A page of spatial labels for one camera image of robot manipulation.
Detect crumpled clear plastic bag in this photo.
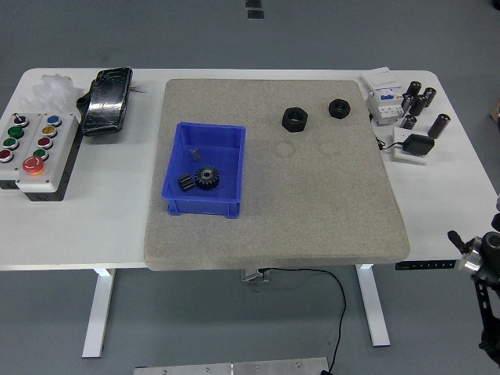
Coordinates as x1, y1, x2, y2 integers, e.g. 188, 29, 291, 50
19, 73, 85, 115

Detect white square plate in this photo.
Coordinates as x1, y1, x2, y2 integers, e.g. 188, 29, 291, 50
390, 127, 429, 166

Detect white table leg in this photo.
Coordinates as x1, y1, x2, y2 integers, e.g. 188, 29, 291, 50
80, 268, 115, 359
355, 264, 391, 348

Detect grey-brown mat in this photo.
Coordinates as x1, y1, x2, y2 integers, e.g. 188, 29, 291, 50
143, 79, 411, 272

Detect large black bevel gear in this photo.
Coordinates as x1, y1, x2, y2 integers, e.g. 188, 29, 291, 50
194, 166, 222, 191

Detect black table control panel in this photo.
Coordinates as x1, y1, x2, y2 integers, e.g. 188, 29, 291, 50
395, 259, 457, 271

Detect large black hex nut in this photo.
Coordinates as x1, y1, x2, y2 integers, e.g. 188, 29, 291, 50
281, 106, 310, 134

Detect black square puck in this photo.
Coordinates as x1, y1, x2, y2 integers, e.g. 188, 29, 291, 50
402, 134, 436, 158

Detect white emergency-stop button box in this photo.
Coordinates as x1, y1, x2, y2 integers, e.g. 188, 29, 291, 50
15, 112, 81, 203

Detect white four-button control box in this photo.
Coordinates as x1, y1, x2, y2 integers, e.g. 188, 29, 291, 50
0, 112, 42, 191

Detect white circuit breaker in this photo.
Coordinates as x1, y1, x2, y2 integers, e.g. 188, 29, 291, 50
359, 66, 405, 127

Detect blue plastic box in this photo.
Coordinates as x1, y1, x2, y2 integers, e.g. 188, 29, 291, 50
161, 122, 247, 219

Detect small black hex nut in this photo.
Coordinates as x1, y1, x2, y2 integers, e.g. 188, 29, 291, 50
327, 98, 351, 120

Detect silver under-table bracket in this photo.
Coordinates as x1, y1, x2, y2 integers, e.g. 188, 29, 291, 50
239, 268, 271, 283

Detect black floor cable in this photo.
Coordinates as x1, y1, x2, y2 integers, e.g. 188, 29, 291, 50
257, 267, 348, 375

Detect black wrapped pack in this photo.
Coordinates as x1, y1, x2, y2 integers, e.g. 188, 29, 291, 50
76, 66, 134, 138

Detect silver metal plate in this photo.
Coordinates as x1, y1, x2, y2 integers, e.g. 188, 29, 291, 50
133, 356, 332, 375

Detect thin black puck cable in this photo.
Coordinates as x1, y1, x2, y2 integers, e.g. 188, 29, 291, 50
373, 134, 405, 152

